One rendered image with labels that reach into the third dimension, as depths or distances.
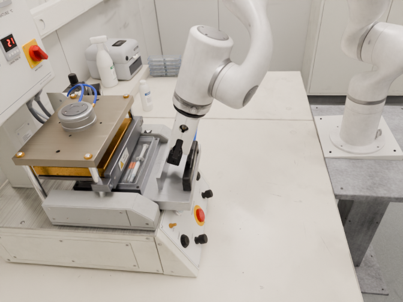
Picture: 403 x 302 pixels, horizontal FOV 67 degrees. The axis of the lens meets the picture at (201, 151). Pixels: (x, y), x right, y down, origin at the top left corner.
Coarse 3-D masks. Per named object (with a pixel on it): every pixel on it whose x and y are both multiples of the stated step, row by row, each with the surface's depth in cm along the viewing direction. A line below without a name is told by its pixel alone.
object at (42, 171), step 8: (128, 120) 80; (120, 128) 78; (120, 136) 75; (112, 144) 72; (112, 152) 70; (104, 160) 68; (40, 168) 68; (48, 168) 68; (56, 168) 67; (64, 168) 67; (72, 168) 67; (80, 168) 67; (88, 168) 66; (104, 168) 66; (40, 176) 70; (48, 176) 70; (56, 176) 69; (64, 176) 69; (72, 176) 69; (80, 176) 69; (88, 176) 68
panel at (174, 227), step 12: (204, 180) 99; (192, 204) 86; (204, 204) 94; (168, 216) 74; (180, 216) 78; (192, 216) 84; (168, 228) 72; (180, 228) 77; (192, 228) 82; (180, 240) 75; (192, 240) 80; (192, 252) 78
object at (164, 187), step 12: (168, 144) 79; (156, 168) 78; (168, 168) 77; (180, 168) 77; (156, 180) 75; (168, 180) 74; (180, 180) 74; (192, 180) 74; (144, 192) 72; (156, 192) 71; (168, 192) 71; (180, 192) 71; (192, 192) 72; (168, 204) 70; (180, 204) 69
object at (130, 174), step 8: (136, 144) 81; (144, 144) 81; (136, 152) 78; (144, 152) 78; (128, 160) 76; (136, 160) 76; (144, 160) 76; (128, 168) 74; (136, 168) 73; (128, 176) 71; (136, 176) 71
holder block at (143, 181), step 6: (156, 138) 84; (156, 144) 82; (156, 150) 81; (150, 156) 78; (156, 156) 81; (150, 162) 76; (144, 168) 75; (150, 168) 76; (144, 174) 73; (150, 174) 76; (78, 180) 73; (144, 180) 72; (78, 186) 71; (84, 186) 71; (90, 186) 71; (120, 186) 70; (126, 186) 70; (132, 186) 70; (138, 186) 70; (144, 186) 72; (132, 192) 70; (138, 192) 70
